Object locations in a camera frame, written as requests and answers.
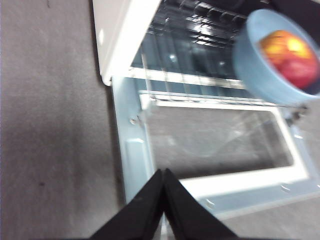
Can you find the red yellow apple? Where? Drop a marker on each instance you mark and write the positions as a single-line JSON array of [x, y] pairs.
[[292, 60]]

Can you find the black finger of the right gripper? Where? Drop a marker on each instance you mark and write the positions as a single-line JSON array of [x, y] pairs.
[[313, 89]]

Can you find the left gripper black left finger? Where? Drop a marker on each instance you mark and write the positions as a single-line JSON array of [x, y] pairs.
[[140, 217]]

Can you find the cream Toshiba toaster oven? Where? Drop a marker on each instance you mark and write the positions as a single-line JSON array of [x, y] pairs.
[[112, 37]]

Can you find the blue ribbed bowl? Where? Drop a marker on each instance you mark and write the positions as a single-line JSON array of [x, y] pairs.
[[252, 70]]

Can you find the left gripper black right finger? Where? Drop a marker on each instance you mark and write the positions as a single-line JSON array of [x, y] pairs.
[[187, 217]]

